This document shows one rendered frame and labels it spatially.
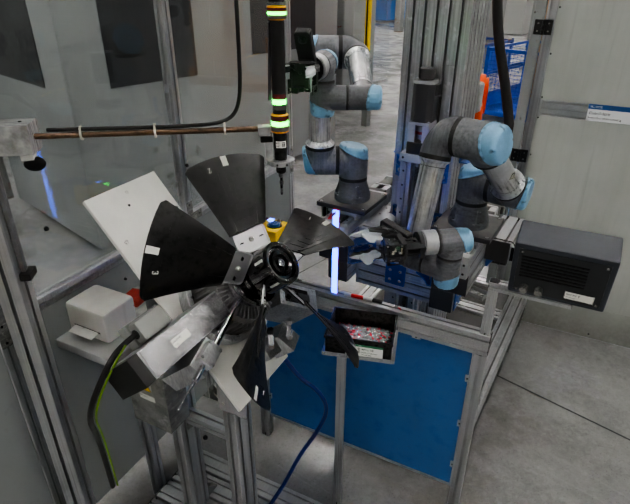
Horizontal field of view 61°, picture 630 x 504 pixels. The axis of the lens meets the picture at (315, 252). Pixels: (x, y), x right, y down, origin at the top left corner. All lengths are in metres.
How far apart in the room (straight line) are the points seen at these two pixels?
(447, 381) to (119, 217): 1.21
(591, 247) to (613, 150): 1.47
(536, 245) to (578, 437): 1.45
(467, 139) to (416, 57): 0.66
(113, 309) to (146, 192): 0.39
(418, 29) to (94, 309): 1.49
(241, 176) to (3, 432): 1.07
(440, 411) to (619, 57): 1.81
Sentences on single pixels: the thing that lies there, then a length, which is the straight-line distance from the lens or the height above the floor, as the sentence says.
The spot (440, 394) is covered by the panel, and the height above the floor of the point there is 0.55.
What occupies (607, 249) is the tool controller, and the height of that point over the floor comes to 1.24.
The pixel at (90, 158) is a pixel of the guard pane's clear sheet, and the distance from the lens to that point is 1.87.
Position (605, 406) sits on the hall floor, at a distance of 3.06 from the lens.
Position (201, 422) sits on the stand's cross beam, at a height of 0.57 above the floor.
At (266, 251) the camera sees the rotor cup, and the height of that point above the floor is 1.26.
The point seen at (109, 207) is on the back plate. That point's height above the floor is 1.33.
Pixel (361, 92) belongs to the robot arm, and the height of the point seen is 1.56.
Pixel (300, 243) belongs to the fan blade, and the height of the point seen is 1.19.
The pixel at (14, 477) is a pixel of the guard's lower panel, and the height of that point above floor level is 0.46.
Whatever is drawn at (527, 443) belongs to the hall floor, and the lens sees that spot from 2.72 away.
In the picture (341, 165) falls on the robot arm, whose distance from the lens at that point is 2.15.
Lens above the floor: 1.89
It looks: 28 degrees down
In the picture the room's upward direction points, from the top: straight up
